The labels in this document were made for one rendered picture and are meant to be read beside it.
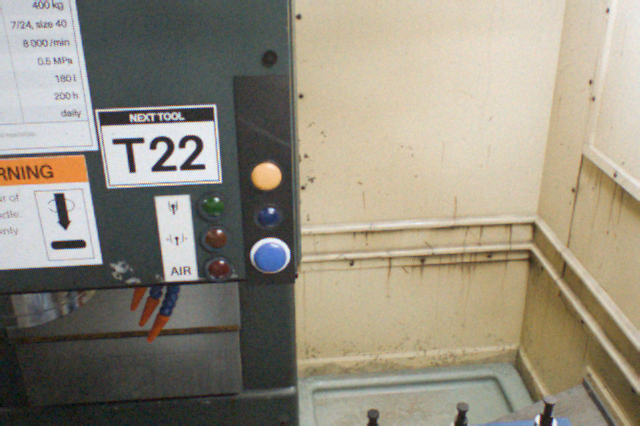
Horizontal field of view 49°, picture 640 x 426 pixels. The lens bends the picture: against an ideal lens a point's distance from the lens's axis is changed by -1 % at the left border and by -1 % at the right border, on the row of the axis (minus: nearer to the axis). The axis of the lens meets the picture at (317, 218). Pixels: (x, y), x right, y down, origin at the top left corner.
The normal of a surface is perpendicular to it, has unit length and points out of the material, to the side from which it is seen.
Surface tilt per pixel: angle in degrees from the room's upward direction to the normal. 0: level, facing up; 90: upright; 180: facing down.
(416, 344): 90
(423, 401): 0
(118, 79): 90
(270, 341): 90
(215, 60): 90
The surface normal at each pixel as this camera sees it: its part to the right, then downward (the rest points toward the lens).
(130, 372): 0.07, 0.43
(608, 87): -1.00, 0.05
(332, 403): -0.01, -0.90
